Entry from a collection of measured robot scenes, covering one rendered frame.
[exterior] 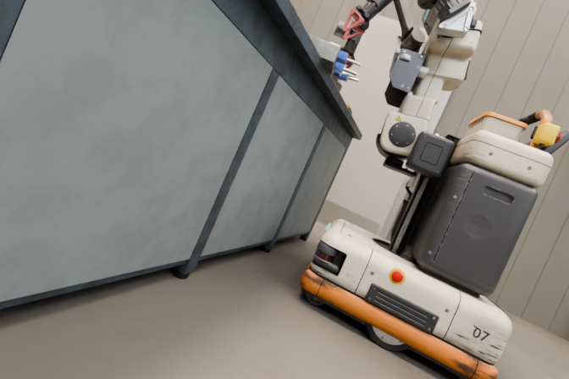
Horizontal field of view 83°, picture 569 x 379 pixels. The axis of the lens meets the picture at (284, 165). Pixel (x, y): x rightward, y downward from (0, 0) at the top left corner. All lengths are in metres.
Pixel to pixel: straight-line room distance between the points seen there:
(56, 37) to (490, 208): 1.20
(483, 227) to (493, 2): 2.98
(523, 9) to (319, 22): 1.91
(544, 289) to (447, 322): 2.56
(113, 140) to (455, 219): 1.03
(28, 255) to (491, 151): 1.24
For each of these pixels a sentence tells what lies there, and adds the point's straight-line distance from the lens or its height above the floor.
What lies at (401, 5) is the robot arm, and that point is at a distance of 1.93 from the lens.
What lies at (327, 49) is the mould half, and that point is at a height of 0.83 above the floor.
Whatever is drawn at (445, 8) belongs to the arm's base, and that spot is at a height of 1.17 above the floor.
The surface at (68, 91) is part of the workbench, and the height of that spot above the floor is 0.41.
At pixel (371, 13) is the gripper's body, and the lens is 1.39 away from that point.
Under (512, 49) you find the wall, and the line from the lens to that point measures 3.83.
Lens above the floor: 0.45
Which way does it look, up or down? 1 degrees down
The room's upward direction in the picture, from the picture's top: 24 degrees clockwise
